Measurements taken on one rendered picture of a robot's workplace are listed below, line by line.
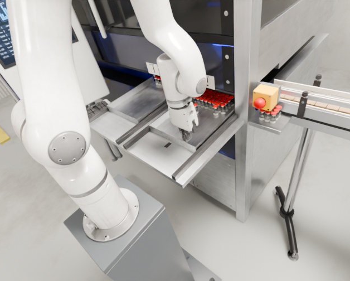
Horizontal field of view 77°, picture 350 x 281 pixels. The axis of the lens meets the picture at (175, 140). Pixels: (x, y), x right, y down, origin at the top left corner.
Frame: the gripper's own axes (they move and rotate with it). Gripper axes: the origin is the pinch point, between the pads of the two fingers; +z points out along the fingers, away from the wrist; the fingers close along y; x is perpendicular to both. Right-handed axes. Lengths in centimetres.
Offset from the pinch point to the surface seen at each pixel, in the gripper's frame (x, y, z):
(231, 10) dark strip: -23.9, -5.5, -36.4
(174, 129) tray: -3.9, 10.9, 4.1
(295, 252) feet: -22, -45, 85
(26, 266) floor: 93, 90, 93
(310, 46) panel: -102, -9, 4
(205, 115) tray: -18.3, 4.8, 4.1
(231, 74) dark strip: -23.6, -5.2, -14.9
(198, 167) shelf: 7.3, -10.7, 4.4
